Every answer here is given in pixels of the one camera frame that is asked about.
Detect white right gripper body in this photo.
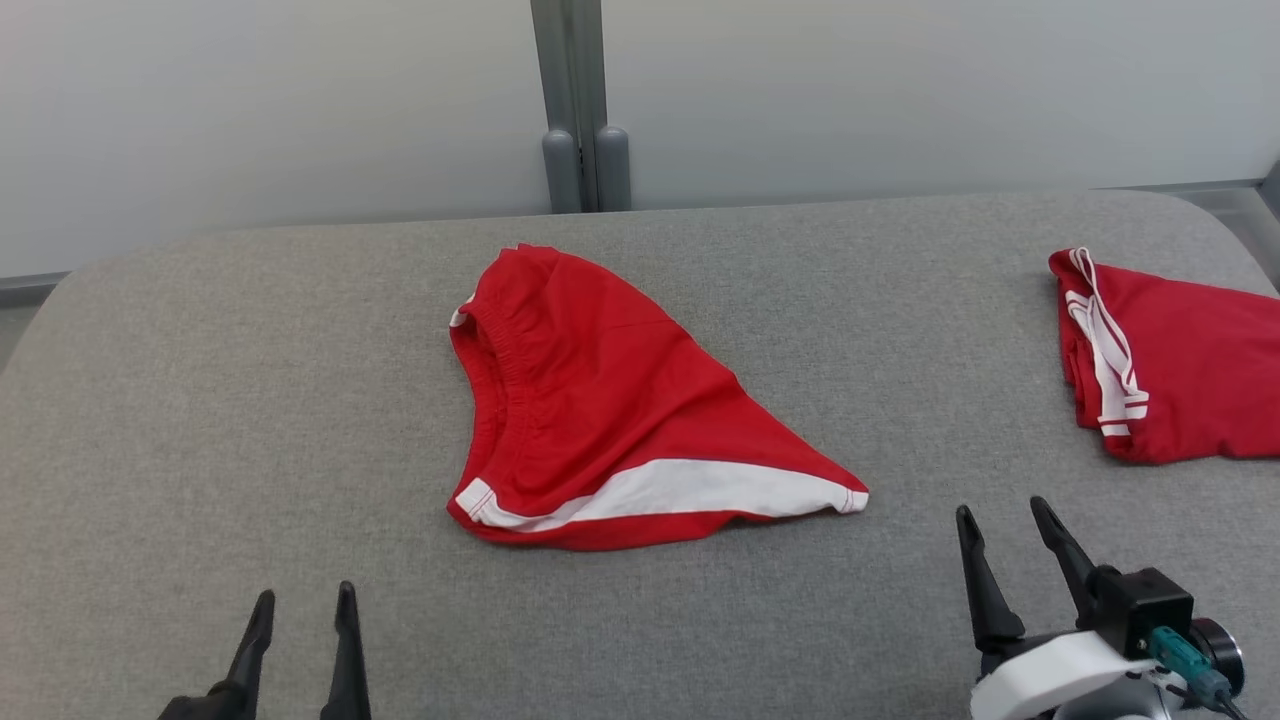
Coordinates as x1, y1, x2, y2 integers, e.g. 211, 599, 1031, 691
968, 628, 1156, 720

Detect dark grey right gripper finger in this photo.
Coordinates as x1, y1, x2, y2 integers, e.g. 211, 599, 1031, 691
1029, 496, 1103, 627
955, 504, 1028, 654

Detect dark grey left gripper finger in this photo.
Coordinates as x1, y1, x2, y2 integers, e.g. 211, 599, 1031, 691
319, 581, 374, 720
157, 589, 277, 720

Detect red white Bulls jersey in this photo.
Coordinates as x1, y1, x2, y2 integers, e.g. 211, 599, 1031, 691
1047, 246, 1280, 467

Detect red shorts with white trim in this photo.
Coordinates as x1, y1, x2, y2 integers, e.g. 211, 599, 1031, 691
445, 243, 871, 553

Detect grey fabric sofa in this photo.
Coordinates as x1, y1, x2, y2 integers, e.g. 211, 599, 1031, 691
0, 189, 1280, 720

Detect teal right camera cable connector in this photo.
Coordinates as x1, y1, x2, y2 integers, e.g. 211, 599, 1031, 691
1147, 626, 1237, 707

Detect grey wall base rail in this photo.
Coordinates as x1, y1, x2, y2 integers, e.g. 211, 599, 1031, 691
0, 271, 73, 308
1093, 163, 1280, 253

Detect grey double partition post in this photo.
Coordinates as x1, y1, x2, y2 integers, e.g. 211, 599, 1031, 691
528, 0, 634, 215

